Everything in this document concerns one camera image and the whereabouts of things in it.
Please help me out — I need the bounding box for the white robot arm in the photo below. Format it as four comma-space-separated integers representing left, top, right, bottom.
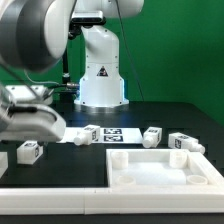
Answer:
0, 0, 144, 142

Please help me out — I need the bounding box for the black camera stand pole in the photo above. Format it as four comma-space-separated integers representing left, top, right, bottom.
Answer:
61, 26, 83, 103

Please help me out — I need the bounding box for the white square table top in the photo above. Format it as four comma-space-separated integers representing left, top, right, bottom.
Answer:
106, 149, 224, 187

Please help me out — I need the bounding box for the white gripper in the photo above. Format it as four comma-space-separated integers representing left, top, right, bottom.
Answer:
0, 104, 66, 142

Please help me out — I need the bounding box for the white left obstacle block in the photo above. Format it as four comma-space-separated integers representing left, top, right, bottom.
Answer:
0, 152, 8, 178

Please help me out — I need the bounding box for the grey camera cable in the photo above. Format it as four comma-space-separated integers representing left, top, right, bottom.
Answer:
24, 69, 68, 86

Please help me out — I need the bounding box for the white paper marker sheet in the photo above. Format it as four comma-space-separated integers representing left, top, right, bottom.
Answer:
61, 127, 142, 144

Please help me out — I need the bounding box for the white front rail fence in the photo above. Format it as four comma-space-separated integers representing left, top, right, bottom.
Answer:
0, 184, 224, 215

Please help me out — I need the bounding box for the black camera on stand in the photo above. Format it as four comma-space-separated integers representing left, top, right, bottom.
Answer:
71, 11, 106, 26

